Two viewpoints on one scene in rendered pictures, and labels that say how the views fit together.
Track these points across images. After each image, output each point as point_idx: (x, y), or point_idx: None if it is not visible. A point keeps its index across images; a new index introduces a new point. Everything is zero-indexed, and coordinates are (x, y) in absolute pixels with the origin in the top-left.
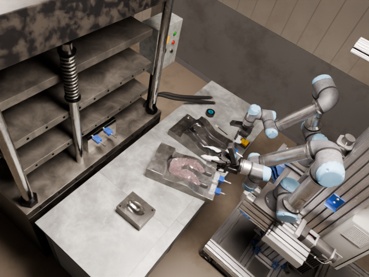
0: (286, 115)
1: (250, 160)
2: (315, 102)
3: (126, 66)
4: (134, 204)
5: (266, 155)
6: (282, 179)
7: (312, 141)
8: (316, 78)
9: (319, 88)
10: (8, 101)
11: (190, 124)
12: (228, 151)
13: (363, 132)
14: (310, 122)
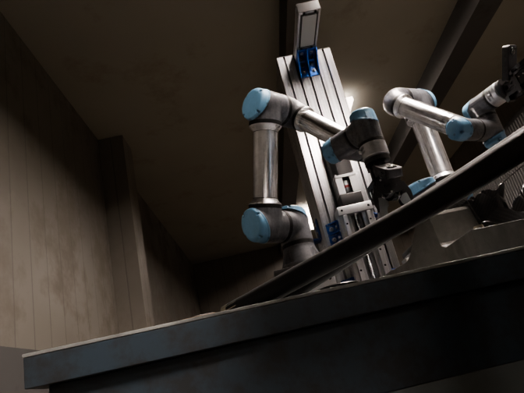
0: (339, 127)
1: (469, 118)
2: (309, 107)
3: None
4: None
5: (447, 111)
6: (425, 181)
7: (399, 93)
8: (265, 90)
9: (284, 97)
10: None
11: (498, 217)
12: (516, 51)
13: (306, 144)
14: (277, 189)
